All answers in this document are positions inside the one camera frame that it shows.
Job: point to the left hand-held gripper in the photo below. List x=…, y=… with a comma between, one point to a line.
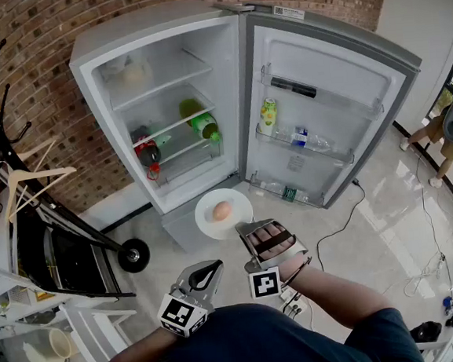
x=183, y=312

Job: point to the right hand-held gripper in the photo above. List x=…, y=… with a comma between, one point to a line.
x=265, y=284

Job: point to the brown egg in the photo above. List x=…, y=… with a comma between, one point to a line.
x=221, y=210

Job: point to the white round plate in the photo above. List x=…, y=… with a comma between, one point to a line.
x=211, y=229

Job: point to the silver refrigerator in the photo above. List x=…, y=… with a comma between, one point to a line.
x=166, y=31

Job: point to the person's left forearm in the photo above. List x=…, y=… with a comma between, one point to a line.
x=143, y=351

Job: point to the person's right forearm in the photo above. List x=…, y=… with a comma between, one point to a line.
x=331, y=297

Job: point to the person's right hand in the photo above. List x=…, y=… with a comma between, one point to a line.
x=273, y=241

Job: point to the clear bottle green label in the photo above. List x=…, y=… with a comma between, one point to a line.
x=289, y=194

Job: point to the person's dark blue shirt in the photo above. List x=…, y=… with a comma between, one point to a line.
x=257, y=347

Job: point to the white power strip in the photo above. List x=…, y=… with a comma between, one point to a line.
x=294, y=304

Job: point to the clear water bottle blue label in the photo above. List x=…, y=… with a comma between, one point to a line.
x=305, y=138

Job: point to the large green drink bottle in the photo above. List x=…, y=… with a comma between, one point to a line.
x=201, y=121

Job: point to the yellow green drink bottle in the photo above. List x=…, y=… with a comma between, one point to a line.
x=268, y=113

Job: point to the green plastic bag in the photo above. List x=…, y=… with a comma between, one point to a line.
x=164, y=140

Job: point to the dark cola bottle red label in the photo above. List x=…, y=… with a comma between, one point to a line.
x=147, y=149

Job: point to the black oven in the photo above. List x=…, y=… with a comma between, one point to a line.
x=72, y=260

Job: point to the long black box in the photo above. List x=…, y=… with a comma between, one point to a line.
x=293, y=87

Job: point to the cream plastic cup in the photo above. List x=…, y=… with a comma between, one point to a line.
x=61, y=342

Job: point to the white plastic bag of food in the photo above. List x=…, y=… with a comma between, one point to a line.
x=132, y=72

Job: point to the white shelf cart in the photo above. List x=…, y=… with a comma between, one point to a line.
x=2, y=274

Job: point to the black bag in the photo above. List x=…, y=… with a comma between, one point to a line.
x=427, y=331

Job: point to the wooden clothes hanger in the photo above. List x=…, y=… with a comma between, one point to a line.
x=38, y=151
x=18, y=182

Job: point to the white frame stool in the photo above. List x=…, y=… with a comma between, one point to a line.
x=101, y=325

